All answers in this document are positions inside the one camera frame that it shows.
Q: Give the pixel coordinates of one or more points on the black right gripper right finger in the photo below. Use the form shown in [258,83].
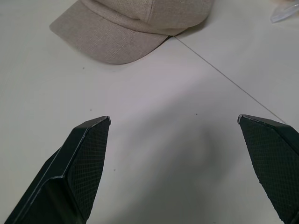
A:
[275,154]

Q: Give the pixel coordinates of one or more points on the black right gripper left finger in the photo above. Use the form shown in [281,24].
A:
[77,168]

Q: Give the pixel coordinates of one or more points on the clear plastic object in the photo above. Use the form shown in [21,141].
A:
[284,11]

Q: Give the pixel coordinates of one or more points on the beige linen cap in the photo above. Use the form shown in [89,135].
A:
[130,28]

